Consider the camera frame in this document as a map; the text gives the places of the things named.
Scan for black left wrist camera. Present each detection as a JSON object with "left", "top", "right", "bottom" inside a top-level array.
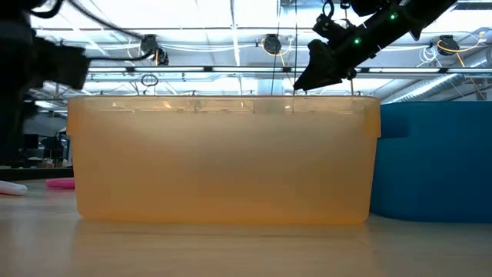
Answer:
[{"left": 32, "top": 37, "right": 92, "bottom": 90}]

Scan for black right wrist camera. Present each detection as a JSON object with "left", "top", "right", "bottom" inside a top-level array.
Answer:
[{"left": 311, "top": 13, "right": 357, "bottom": 44}]

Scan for orange translucent plastic bin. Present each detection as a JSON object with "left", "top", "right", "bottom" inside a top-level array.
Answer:
[{"left": 65, "top": 95, "right": 382, "bottom": 226}]

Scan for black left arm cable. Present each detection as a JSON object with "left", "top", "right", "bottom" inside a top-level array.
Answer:
[{"left": 28, "top": 0, "right": 162, "bottom": 62}]

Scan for black aluminium table frame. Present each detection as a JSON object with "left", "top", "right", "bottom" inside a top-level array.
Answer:
[{"left": 0, "top": 166, "right": 75, "bottom": 182}]

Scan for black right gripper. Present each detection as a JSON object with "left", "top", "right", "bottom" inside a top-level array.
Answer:
[{"left": 293, "top": 22, "right": 385, "bottom": 92}]

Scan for white barrel marker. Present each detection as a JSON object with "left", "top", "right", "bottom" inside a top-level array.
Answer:
[{"left": 0, "top": 180, "right": 28, "bottom": 197}]

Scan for silver ventilation duct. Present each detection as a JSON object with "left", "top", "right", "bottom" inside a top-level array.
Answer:
[{"left": 380, "top": 48, "right": 492, "bottom": 105}]

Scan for dark background desks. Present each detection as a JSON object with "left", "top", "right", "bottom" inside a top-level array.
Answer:
[{"left": 22, "top": 130, "right": 74, "bottom": 170}]

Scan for teal plastic bin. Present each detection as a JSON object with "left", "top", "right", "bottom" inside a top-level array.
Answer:
[{"left": 369, "top": 101, "right": 492, "bottom": 224}]

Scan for pink highlighter marker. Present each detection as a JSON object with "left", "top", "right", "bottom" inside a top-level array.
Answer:
[{"left": 45, "top": 177, "right": 76, "bottom": 190}]

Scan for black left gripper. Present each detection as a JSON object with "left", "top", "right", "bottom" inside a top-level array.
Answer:
[{"left": 0, "top": 22, "right": 38, "bottom": 166}]

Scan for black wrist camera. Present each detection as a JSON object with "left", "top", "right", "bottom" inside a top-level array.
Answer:
[
  {"left": 311, "top": 13, "right": 357, "bottom": 44},
  {"left": 32, "top": 37, "right": 92, "bottom": 90}
]

